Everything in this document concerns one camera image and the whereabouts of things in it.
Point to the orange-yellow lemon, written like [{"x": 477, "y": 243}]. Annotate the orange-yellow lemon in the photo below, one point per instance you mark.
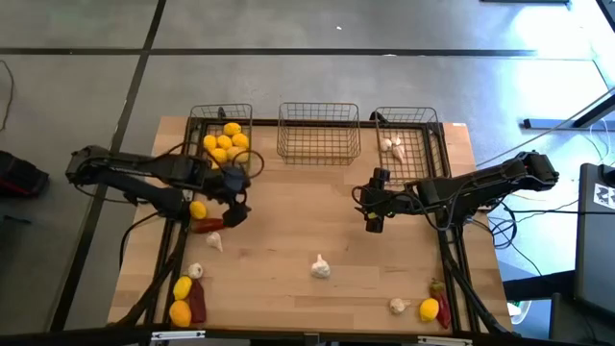
[{"x": 180, "y": 313}]

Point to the red black case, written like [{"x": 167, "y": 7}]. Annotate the red black case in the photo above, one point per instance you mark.
[{"x": 21, "y": 175}]

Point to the dark grey desk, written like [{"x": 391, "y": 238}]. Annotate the dark grey desk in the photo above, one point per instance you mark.
[{"x": 596, "y": 250}]

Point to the small black stick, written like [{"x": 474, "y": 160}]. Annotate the small black stick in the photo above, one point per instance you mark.
[{"x": 17, "y": 220}]

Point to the dark red pepper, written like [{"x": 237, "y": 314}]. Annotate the dark red pepper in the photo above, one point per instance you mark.
[{"x": 198, "y": 303}]

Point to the white green roll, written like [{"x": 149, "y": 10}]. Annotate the white green roll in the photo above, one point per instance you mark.
[{"x": 518, "y": 311}]

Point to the black stand foot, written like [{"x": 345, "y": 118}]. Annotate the black stand foot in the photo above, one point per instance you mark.
[{"x": 552, "y": 123}]

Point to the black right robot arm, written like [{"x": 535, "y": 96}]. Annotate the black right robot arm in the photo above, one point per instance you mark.
[{"x": 480, "y": 190}]

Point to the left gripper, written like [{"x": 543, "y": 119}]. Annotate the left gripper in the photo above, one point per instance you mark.
[{"x": 228, "y": 185}]

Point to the silver frame plate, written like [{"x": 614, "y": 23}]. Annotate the silver frame plate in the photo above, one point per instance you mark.
[
  {"x": 178, "y": 335},
  {"x": 444, "y": 340}
]

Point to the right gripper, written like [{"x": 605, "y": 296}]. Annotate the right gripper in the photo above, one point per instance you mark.
[{"x": 389, "y": 201}]

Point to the yellow lemon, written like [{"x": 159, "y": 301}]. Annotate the yellow lemon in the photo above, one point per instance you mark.
[
  {"x": 429, "y": 309},
  {"x": 218, "y": 155},
  {"x": 232, "y": 129},
  {"x": 182, "y": 287},
  {"x": 210, "y": 142},
  {"x": 224, "y": 142},
  {"x": 240, "y": 140},
  {"x": 198, "y": 210}
]

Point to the lemon with dark stem tip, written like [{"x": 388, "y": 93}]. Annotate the lemon with dark stem tip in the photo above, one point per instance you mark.
[{"x": 238, "y": 154}]

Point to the silver corner bracket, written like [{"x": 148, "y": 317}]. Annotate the silver corner bracket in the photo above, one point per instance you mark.
[{"x": 187, "y": 194}]

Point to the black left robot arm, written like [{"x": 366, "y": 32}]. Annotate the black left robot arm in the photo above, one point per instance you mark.
[{"x": 144, "y": 165}]

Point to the white tag sticker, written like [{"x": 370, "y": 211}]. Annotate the white tag sticker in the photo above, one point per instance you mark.
[{"x": 604, "y": 196}]

